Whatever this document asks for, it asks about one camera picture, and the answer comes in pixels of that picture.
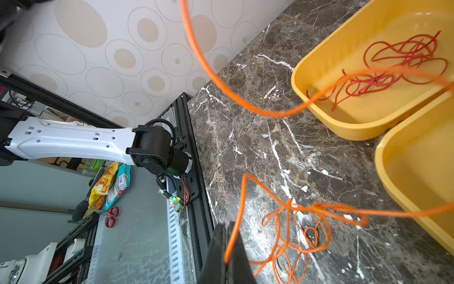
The left yellow plastic tray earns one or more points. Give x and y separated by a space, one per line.
379 34

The red handled scissors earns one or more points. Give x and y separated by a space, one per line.
111 217

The colourful snack bags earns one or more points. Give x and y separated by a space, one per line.
112 184

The yellow plastic tray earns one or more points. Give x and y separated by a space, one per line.
379 34
415 159

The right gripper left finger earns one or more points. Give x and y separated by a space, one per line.
213 270

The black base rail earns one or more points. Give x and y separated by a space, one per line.
198 223

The middle yellow plastic tray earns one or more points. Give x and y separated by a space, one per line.
415 159

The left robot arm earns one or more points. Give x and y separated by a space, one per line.
24 137

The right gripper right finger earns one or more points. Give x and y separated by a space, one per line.
238 268

